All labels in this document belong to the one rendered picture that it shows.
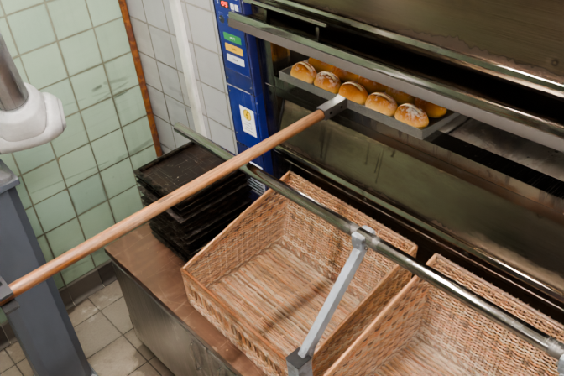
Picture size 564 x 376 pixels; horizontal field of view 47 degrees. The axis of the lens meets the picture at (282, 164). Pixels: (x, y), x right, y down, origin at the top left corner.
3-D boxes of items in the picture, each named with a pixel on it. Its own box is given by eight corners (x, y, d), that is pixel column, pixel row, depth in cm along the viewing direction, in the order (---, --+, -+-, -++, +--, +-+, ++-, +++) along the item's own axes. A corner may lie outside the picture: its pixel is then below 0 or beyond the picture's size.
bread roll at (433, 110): (452, 113, 176) (453, 96, 173) (436, 122, 173) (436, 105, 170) (424, 101, 183) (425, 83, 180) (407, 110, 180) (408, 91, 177)
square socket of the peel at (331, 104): (326, 122, 179) (325, 111, 178) (315, 117, 182) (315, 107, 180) (348, 108, 184) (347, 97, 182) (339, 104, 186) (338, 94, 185)
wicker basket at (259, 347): (296, 230, 236) (289, 167, 220) (420, 312, 199) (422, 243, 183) (185, 302, 212) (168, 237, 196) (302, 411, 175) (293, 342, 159)
